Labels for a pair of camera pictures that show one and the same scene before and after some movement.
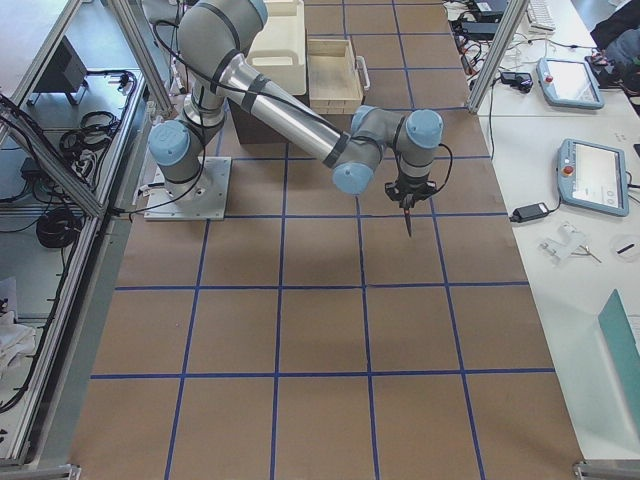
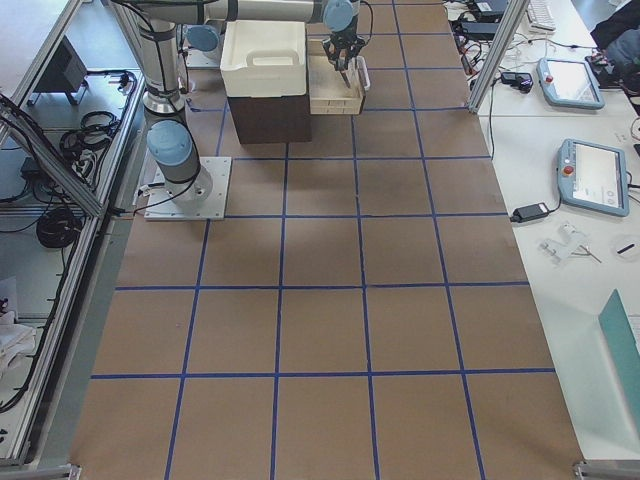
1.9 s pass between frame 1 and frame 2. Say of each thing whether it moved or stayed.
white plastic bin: stayed
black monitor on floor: stayed
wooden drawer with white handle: stayed
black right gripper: moved
